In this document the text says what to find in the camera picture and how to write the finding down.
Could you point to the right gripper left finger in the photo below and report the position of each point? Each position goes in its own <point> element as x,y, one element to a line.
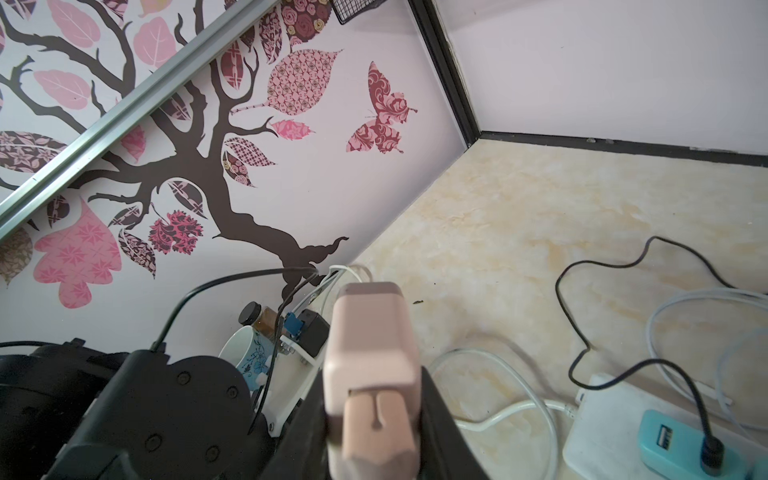
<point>302,454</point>

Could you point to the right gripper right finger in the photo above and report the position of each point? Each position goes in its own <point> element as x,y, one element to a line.
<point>444,452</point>

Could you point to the long multicolour power strip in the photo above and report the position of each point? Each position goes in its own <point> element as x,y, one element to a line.
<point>603,439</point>

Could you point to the teal charger plug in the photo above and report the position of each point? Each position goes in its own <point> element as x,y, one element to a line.
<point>675,450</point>

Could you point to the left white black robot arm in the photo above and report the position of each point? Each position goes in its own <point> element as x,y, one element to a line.
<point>71,412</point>

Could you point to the white mug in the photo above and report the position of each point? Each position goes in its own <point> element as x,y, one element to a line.
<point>250,353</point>

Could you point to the brown glass jar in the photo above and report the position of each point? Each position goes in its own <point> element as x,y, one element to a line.
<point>262,319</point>

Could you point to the aluminium frame bar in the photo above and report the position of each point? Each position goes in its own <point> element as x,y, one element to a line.
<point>61,171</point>

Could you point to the black wire basket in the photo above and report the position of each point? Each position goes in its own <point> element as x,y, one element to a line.
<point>346,10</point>

